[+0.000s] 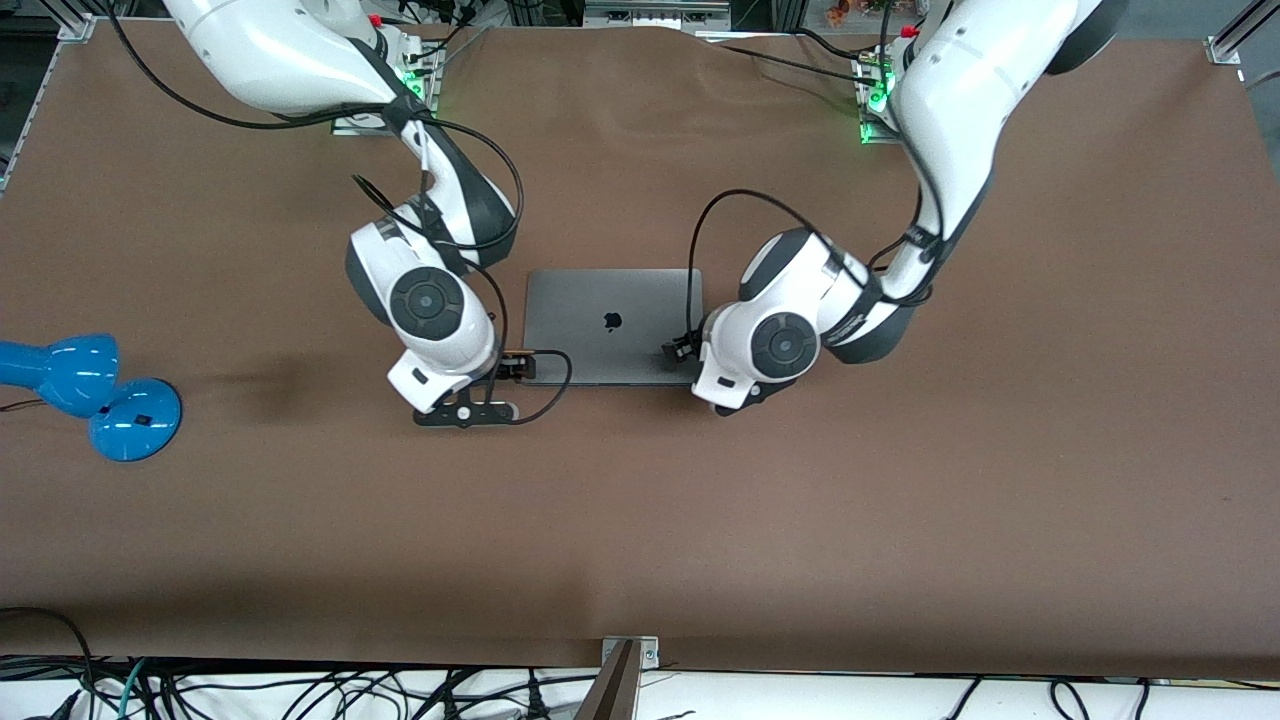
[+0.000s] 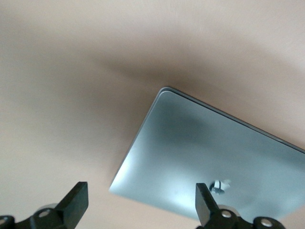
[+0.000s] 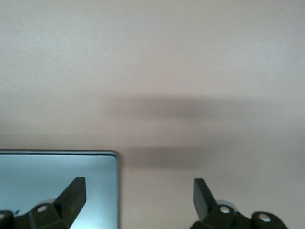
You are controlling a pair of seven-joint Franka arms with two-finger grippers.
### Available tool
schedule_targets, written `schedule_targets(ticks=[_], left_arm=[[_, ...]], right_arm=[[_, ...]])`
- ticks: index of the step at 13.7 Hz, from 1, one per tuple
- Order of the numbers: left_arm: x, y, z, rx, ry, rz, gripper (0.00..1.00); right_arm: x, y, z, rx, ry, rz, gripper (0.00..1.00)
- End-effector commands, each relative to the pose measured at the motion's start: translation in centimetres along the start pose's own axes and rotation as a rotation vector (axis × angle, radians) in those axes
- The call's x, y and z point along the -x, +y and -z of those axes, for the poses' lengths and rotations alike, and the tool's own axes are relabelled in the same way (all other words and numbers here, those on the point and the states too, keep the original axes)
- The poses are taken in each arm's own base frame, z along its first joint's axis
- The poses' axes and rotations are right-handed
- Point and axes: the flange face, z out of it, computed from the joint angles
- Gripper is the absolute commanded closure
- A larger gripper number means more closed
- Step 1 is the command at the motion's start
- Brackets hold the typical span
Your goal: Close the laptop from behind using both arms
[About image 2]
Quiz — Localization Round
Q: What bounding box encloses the brown table cover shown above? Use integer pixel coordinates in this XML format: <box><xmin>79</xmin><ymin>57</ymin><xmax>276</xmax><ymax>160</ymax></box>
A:
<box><xmin>0</xmin><ymin>0</ymin><xmax>305</xmax><ymax>229</ymax></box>

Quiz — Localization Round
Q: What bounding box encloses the grey laptop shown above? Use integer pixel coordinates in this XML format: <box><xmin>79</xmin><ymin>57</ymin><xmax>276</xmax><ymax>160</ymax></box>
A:
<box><xmin>109</xmin><ymin>87</ymin><xmax>305</xmax><ymax>221</ymax></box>

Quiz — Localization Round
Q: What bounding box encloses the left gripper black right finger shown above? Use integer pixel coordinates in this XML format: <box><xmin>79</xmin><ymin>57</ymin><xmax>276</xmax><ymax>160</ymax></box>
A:
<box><xmin>195</xmin><ymin>183</ymin><xmax>253</xmax><ymax>229</ymax></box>

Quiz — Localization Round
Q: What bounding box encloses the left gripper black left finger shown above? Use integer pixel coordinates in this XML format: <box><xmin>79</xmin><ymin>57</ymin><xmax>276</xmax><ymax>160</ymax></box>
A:
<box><xmin>26</xmin><ymin>181</ymin><xmax>89</xmax><ymax>229</ymax></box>

